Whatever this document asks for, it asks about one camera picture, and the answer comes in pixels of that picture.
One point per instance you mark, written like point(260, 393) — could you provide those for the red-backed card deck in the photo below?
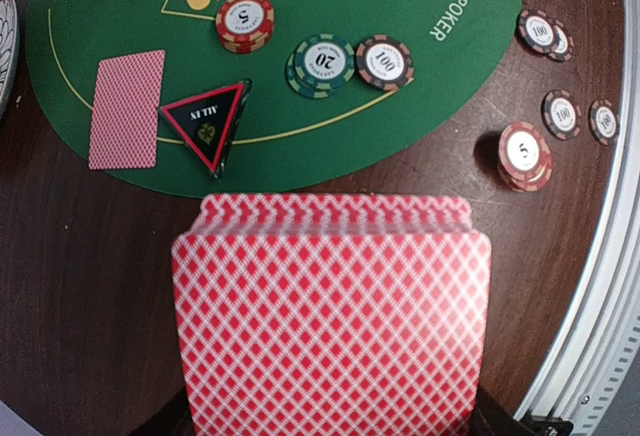
point(331, 314)

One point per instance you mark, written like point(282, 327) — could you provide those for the green chips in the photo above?
point(320, 66)

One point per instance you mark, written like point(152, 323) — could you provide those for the red five chips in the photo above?
point(245, 26)

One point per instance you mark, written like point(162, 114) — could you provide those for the dealt red-backed card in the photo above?
point(124, 121)

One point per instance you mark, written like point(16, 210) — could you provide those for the red five chip stack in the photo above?
point(525, 161)

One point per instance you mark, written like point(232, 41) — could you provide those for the round green poker mat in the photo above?
point(284, 141)

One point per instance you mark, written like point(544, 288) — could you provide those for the patterned ceramic saucer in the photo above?
point(9, 46)

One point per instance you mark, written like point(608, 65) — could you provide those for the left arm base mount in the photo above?
point(550, 426)

